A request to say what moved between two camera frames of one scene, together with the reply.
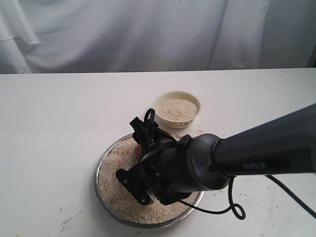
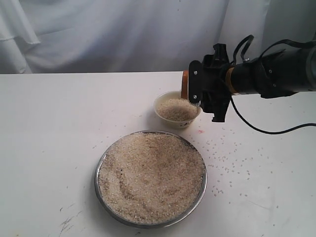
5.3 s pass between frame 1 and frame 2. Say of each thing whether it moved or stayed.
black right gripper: moved
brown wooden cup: moved
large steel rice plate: stayed
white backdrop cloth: stayed
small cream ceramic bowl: stayed
